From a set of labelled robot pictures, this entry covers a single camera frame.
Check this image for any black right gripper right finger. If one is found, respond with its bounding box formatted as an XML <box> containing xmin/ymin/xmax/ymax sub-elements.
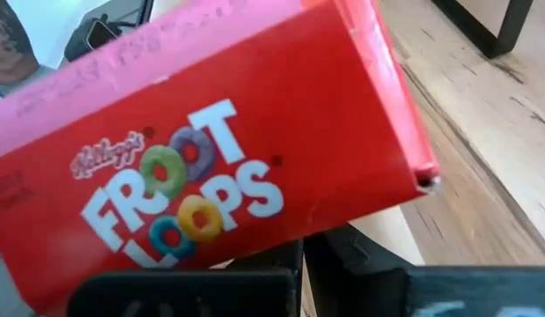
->
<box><xmin>303</xmin><ymin>224</ymin><xmax>417</xmax><ymax>317</ymax></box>

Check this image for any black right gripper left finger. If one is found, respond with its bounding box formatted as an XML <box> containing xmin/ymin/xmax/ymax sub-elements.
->
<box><xmin>212</xmin><ymin>240</ymin><xmax>305</xmax><ymax>317</ymax></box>

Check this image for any red Froot Loops cereal box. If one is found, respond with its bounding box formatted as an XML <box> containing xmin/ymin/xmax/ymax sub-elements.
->
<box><xmin>0</xmin><ymin>0</ymin><xmax>441</xmax><ymax>316</ymax></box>

